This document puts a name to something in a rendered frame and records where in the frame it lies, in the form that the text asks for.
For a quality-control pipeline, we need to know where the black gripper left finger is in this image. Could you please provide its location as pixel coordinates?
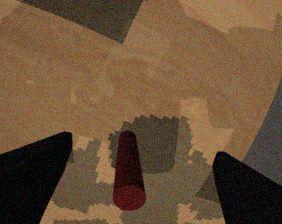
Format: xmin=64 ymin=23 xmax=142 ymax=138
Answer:
xmin=0 ymin=132 xmax=73 ymax=224

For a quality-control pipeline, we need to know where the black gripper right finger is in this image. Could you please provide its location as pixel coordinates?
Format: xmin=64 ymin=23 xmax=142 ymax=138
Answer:
xmin=212 ymin=151 xmax=282 ymax=224

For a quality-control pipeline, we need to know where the dark red peg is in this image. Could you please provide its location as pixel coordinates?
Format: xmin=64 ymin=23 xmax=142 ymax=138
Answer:
xmin=113 ymin=132 xmax=146 ymax=210

